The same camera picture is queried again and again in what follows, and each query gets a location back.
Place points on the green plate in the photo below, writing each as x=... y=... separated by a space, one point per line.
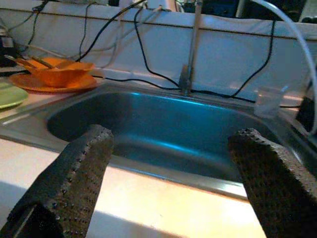
x=12 y=95

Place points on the metal faucet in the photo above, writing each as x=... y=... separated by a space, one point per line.
x=195 y=37

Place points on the clear plastic cup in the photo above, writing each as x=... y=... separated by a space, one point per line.
x=268 y=106

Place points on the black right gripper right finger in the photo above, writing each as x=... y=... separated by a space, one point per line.
x=277 y=193

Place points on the orange bowl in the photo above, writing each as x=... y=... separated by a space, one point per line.
x=62 y=74

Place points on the stainless steel sink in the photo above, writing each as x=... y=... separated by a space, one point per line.
x=158 y=116

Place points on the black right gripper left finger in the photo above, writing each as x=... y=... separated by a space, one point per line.
x=64 y=188

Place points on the flat black power brick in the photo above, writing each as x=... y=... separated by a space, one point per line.
x=5 y=52

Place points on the orange plate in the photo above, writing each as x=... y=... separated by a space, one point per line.
x=81 y=85

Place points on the brown wooden chopstick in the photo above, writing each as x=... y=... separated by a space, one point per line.
x=42 y=62
x=19 y=63

